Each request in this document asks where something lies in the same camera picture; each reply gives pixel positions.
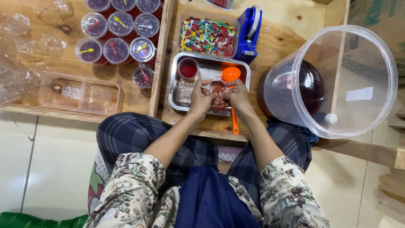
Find person's right hand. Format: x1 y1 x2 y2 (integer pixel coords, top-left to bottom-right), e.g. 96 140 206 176
215 79 252 114

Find heap of colourful mini spoons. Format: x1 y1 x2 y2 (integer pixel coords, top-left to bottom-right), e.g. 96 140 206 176
180 17 236 58

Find green cloth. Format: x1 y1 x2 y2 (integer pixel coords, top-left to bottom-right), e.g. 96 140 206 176
0 212 89 228

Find large clear bucket red liquid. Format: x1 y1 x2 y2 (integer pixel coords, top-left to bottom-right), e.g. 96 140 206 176
256 25 398 139

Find stack of empty clear cups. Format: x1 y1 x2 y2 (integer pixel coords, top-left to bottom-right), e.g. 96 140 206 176
177 79 198 107

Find dark blue cloth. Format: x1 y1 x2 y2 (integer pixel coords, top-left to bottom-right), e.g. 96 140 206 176
267 118 320 147

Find cardboard box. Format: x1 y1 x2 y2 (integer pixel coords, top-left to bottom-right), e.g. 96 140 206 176
347 0 405 105

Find red packet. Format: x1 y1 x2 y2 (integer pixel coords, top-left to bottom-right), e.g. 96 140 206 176
204 0 235 12

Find blue tape dispenser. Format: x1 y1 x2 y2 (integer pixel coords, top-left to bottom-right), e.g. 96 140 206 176
234 5 263 64

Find group of sealed red cups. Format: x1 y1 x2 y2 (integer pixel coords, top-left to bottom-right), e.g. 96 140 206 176
75 0 164 89

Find rectangular metal tray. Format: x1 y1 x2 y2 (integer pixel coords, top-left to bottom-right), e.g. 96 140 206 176
168 52 251 117

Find plaid trousers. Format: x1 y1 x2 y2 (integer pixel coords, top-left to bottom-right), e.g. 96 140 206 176
96 112 313 210

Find clear tub of spoons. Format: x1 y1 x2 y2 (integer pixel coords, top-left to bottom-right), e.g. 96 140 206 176
178 9 240 59

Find person's left hand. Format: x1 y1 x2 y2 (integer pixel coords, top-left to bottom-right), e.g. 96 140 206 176
187 79 222 116

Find patterned floor cushion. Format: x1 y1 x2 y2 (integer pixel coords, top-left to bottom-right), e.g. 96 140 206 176
87 148 112 216

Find heap of clear plastic bags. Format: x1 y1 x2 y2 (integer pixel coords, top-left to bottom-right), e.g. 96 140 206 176
0 0 75 106

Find empty clear rectangular container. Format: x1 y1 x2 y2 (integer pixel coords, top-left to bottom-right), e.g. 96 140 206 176
39 72 121 116

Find orange plastic ladle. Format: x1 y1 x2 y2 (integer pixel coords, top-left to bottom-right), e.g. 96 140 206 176
220 66 242 136

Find blue garment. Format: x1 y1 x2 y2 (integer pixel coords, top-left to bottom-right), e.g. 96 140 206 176
174 165 261 228

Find small clear jelly cup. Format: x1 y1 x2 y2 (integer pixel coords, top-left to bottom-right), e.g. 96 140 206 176
208 79 228 94

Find clear cup with red liquid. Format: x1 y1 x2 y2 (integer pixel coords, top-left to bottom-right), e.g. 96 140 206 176
177 57 201 83

